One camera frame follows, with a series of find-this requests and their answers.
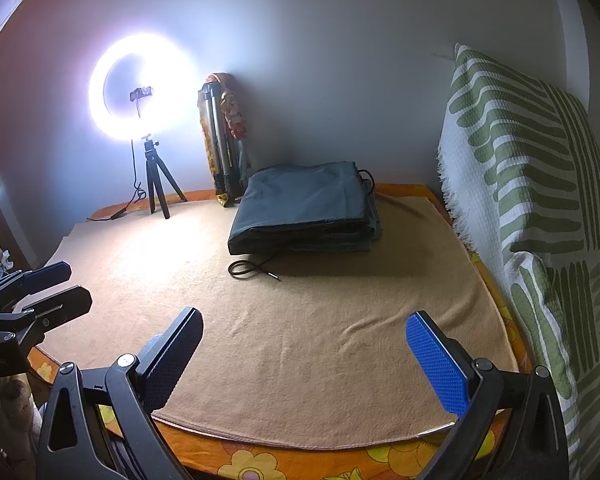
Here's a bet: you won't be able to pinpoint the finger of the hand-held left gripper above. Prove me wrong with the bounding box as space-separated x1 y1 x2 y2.
0 261 73 306
10 285 93 332

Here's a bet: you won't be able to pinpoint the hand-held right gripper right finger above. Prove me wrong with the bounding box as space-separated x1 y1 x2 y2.
406 311 571 480

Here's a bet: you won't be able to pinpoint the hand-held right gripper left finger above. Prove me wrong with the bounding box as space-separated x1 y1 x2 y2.
37 306 204 480

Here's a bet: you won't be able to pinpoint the dark grey shorts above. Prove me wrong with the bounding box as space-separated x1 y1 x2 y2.
227 160 383 283

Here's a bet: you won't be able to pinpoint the beige blanket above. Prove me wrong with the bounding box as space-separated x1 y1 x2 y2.
32 190 521 453

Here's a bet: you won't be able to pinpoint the small black tripod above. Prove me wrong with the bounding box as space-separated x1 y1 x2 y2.
139 134 188 220

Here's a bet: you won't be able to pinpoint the orange floral cloth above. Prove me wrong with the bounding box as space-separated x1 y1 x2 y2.
27 182 523 480

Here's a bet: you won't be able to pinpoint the folded silver tripod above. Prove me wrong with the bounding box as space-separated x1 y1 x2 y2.
198 82 251 206

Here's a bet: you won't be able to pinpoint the green striped white blanket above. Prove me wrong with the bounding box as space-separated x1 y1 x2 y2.
435 42 600 480

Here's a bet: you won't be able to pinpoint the folded tripod in bag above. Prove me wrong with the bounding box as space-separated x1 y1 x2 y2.
196 72 253 208

